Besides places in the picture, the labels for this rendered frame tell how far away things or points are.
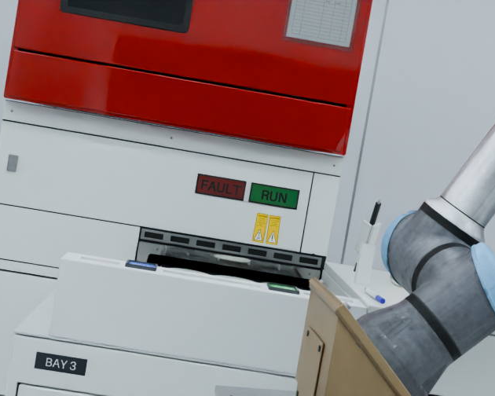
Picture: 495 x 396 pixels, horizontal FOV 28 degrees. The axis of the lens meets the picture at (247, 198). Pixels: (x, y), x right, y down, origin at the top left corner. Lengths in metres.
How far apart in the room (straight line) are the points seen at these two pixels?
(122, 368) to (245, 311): 0.24
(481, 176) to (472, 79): 2.44
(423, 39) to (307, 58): 1.67
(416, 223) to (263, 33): 0.88
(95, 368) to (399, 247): 0.59
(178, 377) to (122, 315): 0.15
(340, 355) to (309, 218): 1.09
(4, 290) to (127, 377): 0.71
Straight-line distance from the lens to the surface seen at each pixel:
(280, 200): 2.36
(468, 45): 4.00
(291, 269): 2.37
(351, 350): 1.32
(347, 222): 3.90
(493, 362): 1.85
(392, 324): 1.44
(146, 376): 1.78
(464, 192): 1.56
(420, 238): 1.55
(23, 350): 1.80
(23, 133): 2.39
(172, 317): 1.76
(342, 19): 2.34
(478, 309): 1.45
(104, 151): 2.37
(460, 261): 1.48
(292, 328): 1.77
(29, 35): 2.35
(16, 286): 2.42
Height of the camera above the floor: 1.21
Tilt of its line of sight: 3 degrees down
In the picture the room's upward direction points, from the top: 10 degrees clockwise
